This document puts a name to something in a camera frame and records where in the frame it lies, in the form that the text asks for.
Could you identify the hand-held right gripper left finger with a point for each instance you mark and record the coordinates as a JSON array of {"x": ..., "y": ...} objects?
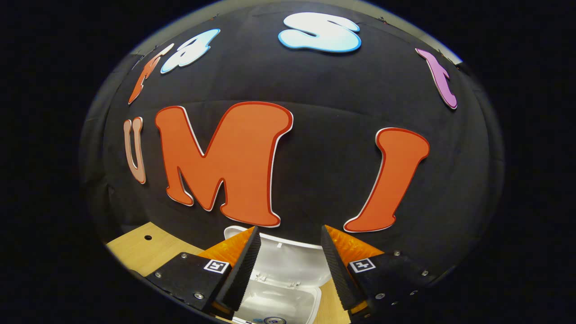
[{"x": 245, "y": 270}]

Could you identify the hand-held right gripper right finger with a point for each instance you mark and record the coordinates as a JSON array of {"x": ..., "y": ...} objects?
[{"x": 337, "y": 274}]

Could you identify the white desktop garbage bin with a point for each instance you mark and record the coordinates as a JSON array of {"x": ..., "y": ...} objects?
[{"x": 288, "y": 274}]

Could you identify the silver blue pop can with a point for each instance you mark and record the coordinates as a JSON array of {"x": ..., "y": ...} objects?
[{"x": 274, "y": 321}]

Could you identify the light wooden desktop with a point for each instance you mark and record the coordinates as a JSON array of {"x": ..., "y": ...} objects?
[{"x": 153, "y": 252}]

